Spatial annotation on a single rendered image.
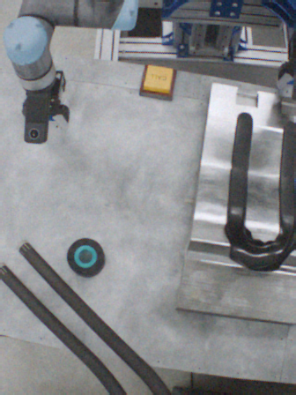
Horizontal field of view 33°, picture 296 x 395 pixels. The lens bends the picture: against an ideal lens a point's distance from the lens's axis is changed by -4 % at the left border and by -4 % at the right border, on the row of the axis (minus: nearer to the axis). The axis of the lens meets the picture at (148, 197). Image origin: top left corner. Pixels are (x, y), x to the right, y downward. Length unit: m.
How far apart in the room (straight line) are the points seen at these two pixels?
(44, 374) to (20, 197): 0.92
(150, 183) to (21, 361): 1.02
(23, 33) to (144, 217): 0.50
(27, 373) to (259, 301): 1.11
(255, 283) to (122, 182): 0.37
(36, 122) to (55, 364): 1.11
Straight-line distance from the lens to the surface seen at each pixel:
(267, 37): 2.13
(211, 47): 1.87
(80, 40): 2.33
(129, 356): 0.99
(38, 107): 1.03
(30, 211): 1.17
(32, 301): 1.08
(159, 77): 1.23
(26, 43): 0.88
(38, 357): 1.94
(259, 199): 1.06
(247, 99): 1.20
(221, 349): 1.12
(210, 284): 1.06
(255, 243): 1.01
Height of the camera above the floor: 1.90
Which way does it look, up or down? 73 degrees down
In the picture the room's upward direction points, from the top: 2 degrees clockwise
